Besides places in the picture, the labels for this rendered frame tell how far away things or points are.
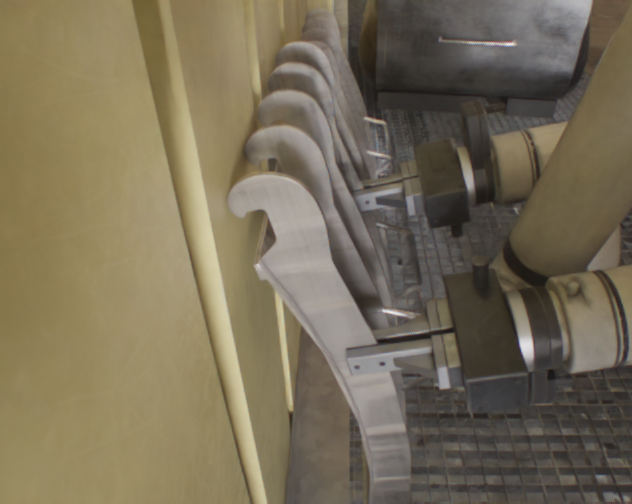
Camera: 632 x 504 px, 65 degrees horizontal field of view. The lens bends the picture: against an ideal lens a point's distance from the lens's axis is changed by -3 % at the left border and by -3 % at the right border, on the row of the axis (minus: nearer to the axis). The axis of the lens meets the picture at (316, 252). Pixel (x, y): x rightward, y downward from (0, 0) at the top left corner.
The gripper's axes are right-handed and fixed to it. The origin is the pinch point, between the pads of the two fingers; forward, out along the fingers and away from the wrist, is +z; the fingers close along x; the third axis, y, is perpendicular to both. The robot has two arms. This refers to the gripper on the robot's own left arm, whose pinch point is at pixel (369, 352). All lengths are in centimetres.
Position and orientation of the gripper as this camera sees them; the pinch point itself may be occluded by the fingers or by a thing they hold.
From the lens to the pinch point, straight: 50.2
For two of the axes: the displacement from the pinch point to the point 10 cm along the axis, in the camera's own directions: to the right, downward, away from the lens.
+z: -9.7, 1.7, 2.0
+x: -0.5, 6.2, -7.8
